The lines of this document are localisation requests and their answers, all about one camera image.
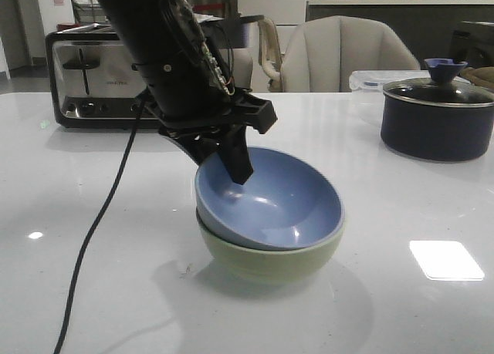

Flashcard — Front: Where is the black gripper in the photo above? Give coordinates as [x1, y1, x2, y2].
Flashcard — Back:
[136, 88, 277, 184]

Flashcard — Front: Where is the blue bowl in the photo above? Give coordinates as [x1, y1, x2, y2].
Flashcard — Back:
[195, 147, 344, 251]

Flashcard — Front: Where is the green bowl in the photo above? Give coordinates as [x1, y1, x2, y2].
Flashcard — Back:
[196, 216, 345, 285]

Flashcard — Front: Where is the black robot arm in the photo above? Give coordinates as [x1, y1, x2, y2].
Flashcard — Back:
[97, 0, 277, 184]

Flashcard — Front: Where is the beige armchair left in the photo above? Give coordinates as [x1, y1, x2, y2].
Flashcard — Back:
[215, 16, 254, 94]

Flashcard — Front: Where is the beige armchair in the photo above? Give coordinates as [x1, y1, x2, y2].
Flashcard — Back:
[280, 15, 420, 93]
[215, 16, 254, 94]

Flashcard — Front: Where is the cream plastic chair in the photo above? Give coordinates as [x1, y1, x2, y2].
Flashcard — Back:
[258, 17, 283, 93]

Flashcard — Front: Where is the black and chrome toaster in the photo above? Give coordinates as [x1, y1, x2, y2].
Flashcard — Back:
[46, 23, 146, 129]

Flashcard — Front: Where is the beige armchair right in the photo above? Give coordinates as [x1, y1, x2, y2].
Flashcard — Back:
[280, 15, 420, 93]

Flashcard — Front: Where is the white cabinet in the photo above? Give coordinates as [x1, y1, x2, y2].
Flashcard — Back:
[238, 0, 307, 93]

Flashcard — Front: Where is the clear plastic food container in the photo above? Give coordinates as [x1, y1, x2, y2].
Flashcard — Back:
[348, 70, 428, 93]

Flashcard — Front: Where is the metal cart in background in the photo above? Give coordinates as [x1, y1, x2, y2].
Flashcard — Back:
[71, 0, 109, 25]

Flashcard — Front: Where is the dark blue cooking pot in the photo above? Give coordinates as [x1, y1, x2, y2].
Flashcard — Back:
[381, 97, 493, 162]

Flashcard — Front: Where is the glass pot lid blue knob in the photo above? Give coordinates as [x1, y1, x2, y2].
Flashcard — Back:
[382, 58, 493, 108]

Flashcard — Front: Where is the dark appliance at right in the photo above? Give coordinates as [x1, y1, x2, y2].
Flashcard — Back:
[448, 21, 493, 69]

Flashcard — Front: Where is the brown cushion at right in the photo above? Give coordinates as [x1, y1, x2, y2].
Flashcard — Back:
[460, 66, 494, 90]

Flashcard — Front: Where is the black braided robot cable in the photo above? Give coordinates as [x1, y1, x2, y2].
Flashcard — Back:
[52, 95, 146, 354]

